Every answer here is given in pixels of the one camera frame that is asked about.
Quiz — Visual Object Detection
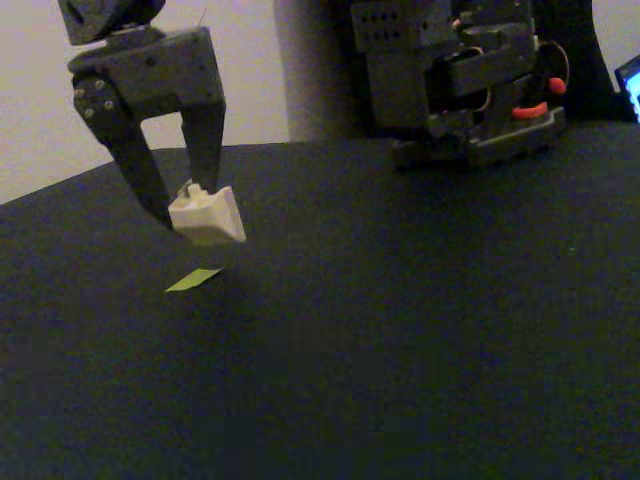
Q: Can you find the black clamp with orange tips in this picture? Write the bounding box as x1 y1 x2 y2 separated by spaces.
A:
511 76 569 121

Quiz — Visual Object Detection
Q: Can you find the lit laptop screen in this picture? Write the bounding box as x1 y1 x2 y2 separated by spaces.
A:
613 53 640 124

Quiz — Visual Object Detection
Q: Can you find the white plastic printed part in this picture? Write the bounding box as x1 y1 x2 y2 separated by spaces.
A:
167 181 248 247

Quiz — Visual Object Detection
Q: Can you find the dark blue desk mat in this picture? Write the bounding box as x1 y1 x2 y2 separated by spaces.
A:
0 122 640 480

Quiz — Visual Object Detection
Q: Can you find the yellow-green tape marker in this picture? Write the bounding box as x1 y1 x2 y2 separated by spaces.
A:
164 267 223 294

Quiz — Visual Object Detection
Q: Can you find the black office chair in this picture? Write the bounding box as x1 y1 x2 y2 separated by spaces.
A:
529 0 640 124

